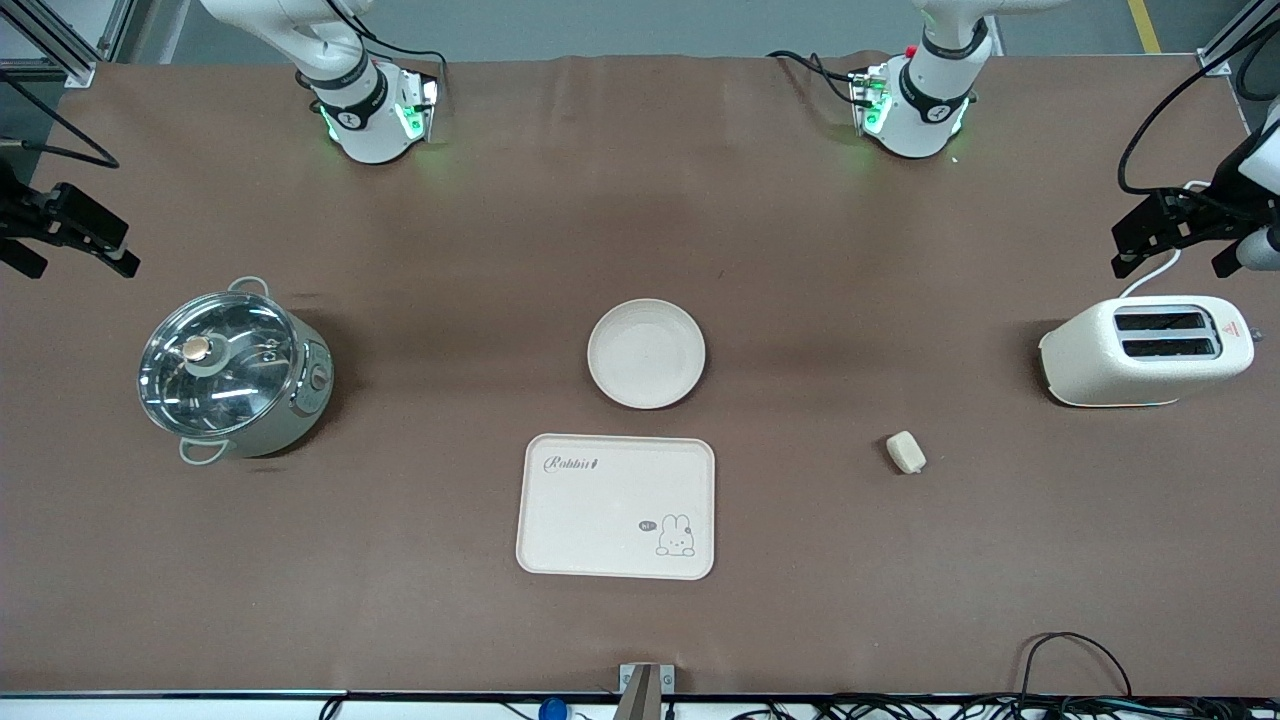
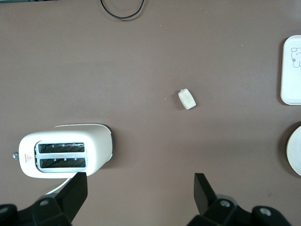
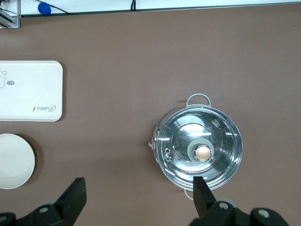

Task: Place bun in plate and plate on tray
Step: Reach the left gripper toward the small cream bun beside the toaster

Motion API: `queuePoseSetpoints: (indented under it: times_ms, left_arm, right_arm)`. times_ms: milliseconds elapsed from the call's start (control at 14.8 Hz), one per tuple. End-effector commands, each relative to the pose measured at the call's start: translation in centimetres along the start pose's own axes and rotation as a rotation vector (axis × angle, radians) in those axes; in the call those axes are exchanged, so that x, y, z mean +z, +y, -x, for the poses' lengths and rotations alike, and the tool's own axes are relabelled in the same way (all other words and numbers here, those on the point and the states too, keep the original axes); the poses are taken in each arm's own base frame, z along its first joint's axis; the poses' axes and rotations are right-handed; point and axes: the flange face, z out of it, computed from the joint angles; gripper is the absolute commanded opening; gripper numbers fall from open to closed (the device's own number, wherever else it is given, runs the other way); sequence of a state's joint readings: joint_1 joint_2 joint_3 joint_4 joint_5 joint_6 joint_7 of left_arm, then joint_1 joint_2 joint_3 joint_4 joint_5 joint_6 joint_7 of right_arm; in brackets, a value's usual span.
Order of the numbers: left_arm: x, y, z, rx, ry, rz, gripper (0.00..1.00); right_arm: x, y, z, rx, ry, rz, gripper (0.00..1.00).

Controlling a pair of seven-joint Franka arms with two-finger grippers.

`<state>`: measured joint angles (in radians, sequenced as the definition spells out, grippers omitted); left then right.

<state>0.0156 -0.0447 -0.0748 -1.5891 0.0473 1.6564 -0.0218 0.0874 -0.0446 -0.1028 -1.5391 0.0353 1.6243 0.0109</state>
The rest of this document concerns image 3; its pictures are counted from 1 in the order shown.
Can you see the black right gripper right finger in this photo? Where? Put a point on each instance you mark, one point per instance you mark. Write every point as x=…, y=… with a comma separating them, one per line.
x=202, y=200

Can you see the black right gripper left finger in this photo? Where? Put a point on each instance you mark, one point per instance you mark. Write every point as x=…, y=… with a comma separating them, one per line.
x=70, y=200

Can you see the beige round bowl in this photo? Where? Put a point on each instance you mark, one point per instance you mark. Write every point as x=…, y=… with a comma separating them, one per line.
x=14, y=162

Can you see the cream rabbit print tray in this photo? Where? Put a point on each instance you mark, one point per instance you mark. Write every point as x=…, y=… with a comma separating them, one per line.
x=30, y=94

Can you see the glass pot lid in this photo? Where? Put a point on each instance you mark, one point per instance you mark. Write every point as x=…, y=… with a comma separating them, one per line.
x=183, y=131

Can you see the stainless steel cooking pot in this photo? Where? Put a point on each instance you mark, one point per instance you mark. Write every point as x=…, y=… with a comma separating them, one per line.
x=199, y=94

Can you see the brown table mat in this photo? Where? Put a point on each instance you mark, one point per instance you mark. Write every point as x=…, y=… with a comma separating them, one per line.
x=141, y=70

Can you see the blue round knob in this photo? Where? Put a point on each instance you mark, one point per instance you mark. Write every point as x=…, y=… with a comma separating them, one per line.
x=44, y=8

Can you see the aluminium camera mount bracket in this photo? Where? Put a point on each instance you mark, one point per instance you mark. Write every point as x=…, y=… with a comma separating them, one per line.
x=9, y=20

